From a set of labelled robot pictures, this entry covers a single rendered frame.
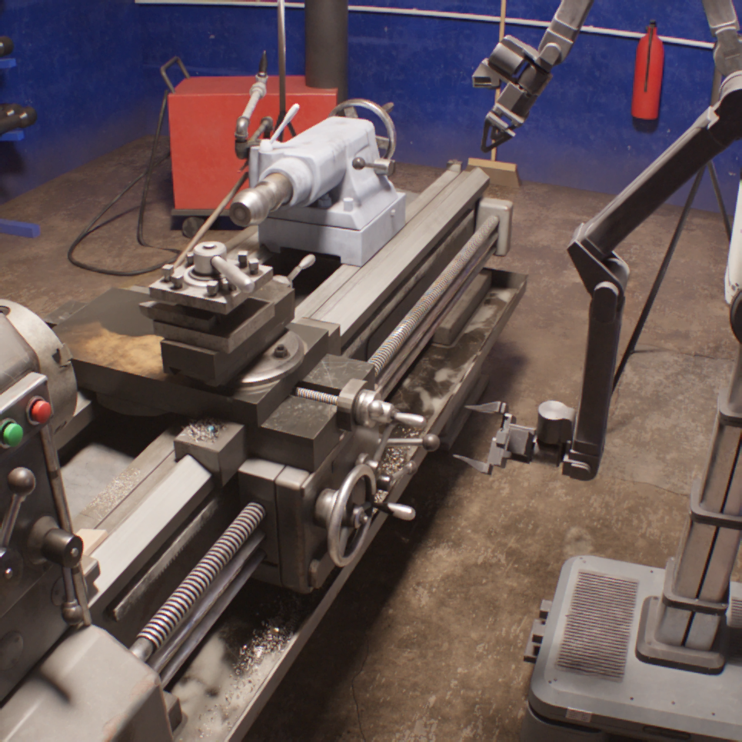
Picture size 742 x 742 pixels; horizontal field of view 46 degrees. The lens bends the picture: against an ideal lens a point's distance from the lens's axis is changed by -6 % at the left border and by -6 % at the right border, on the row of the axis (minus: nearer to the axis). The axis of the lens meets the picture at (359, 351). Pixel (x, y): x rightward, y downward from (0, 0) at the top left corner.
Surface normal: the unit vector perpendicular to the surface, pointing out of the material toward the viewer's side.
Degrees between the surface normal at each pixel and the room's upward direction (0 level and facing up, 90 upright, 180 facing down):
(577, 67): 90
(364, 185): 67
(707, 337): 0
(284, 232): 90
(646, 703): 0
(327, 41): 90
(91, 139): 90
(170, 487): 36
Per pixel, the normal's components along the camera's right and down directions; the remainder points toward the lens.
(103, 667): 0.49, -0.64
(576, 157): -0.39, 0.44
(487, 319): 0.00, -0.88
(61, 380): 0.91, 0.04
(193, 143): -0.05, 0.48
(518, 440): -0.31, -0.18
